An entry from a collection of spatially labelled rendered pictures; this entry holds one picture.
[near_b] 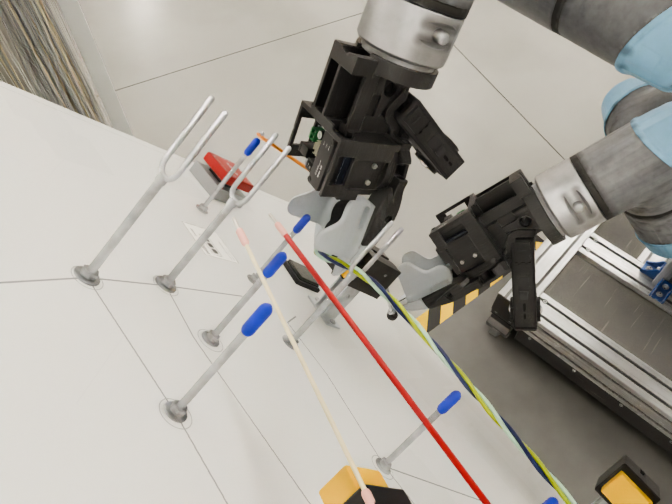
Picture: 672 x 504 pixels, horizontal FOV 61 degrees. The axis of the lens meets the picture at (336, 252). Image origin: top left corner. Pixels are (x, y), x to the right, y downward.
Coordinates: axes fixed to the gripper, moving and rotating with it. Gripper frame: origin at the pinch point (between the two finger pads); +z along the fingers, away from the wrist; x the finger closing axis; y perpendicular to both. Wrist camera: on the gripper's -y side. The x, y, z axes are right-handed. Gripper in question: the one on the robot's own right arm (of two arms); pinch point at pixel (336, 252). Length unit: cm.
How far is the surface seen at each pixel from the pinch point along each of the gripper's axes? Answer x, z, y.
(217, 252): -4.0, 2.8, 10.5
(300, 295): -2.1, 7.5, 0.4
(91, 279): 7.0, -4.1, 24.8
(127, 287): 6.3, -2.6, 22.2
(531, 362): -26, 67, -115
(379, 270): 2.0, 1.1, -4.8
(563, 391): -15, 67, -119
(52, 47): -65, 7, 16
